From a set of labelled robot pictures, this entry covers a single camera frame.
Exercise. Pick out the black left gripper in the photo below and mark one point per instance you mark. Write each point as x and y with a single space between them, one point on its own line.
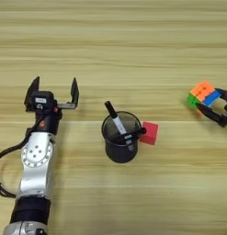
47 122

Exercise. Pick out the multicolour puzzle cube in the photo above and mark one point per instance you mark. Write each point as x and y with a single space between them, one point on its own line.
202 93

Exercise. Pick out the white marker with black cap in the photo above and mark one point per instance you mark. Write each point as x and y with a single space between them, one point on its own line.
118 122

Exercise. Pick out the red cube block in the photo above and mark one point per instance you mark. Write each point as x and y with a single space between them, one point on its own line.
149 133

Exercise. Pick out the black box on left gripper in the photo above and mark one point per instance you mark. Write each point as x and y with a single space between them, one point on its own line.
41 99

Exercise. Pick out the black mesh pen cup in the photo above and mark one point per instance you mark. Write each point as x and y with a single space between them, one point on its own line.
121 154

